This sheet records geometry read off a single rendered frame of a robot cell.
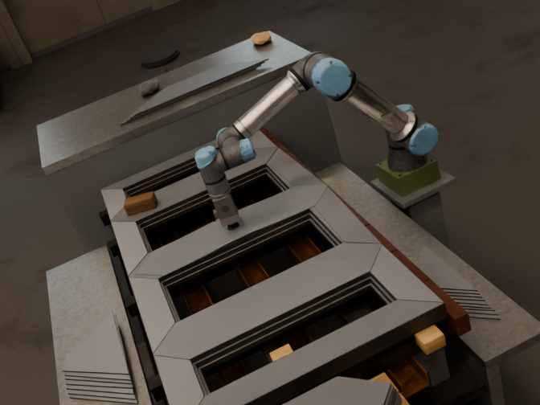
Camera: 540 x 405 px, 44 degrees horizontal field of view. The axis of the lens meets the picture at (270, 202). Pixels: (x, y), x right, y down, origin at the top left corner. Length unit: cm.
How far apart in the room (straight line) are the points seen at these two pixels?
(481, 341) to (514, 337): 9
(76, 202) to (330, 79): 139
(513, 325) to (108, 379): 117
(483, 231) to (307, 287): 167
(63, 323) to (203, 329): 70
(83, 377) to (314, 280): 76
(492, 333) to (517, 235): 150
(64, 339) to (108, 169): 91
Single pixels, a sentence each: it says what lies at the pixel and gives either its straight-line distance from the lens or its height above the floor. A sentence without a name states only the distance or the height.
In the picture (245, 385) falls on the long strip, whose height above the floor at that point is 87.
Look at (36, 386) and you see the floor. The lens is 360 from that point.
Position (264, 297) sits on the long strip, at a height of 87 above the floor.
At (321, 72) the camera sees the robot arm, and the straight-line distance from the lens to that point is 214.
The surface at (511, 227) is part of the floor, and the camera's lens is 347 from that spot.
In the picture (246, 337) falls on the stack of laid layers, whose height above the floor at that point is 85.
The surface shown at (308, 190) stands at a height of 87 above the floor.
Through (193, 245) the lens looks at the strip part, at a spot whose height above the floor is 87.
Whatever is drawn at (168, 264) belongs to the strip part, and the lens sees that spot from 227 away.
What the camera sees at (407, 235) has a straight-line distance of 235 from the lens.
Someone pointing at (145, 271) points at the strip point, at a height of 87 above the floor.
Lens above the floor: 205
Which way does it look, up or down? 30 degrees down
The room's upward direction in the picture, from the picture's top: 19 degrees counter-clockwise
